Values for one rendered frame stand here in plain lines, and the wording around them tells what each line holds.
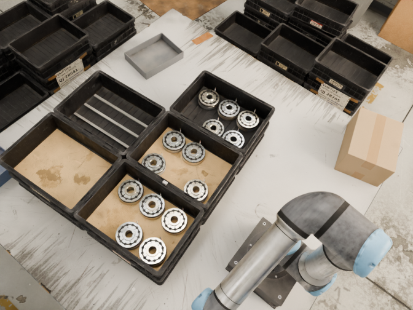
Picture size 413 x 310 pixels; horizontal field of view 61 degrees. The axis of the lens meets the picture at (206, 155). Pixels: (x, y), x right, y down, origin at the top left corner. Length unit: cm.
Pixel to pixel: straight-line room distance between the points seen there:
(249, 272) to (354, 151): 98
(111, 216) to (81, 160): 29
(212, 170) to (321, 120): 74
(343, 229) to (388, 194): 196
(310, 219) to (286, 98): 122
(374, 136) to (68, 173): 140
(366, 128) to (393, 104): 149
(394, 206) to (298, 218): 195
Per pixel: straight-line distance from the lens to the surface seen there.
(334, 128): 198
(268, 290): 144
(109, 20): 287
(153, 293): 150
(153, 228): 143
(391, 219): 273
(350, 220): 87
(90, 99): 178
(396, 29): 381
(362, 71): 267
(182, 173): 152
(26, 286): 238
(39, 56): 255
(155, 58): 210
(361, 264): 88
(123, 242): 139
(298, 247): 126
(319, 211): 87
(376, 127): 187
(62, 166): 161
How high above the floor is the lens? 219
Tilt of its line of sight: 60 degrees down
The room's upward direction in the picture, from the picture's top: 9 degrees clockwise
